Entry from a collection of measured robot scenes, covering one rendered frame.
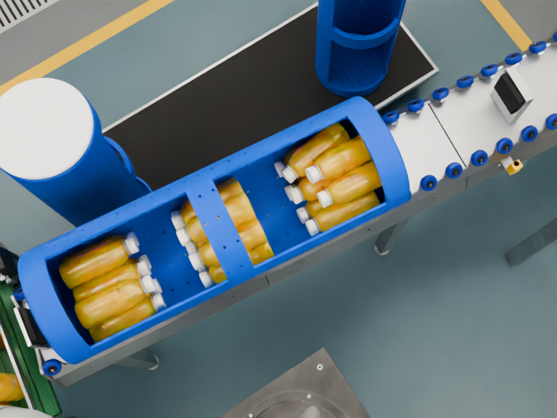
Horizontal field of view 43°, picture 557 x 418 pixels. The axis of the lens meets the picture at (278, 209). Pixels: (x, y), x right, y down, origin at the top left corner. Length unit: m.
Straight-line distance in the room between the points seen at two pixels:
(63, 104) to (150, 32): 1.29
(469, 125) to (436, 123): 0.09
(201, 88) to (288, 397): 1.54
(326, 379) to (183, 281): 0.44
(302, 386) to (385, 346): 1.13
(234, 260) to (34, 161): 0.62
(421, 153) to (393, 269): 0.94
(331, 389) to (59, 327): 0.61
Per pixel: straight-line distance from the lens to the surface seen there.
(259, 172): 1.81
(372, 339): 2.75
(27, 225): 3.01
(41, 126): 1.94
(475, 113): 2.01
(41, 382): 1.95
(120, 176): 2.17
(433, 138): 1.96
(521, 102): 1.89
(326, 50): 2.57
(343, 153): 1.67
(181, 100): 2.85
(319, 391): 1.66
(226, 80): 2.86
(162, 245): 1.83
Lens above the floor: 2.73
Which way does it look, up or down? 75 degrees down
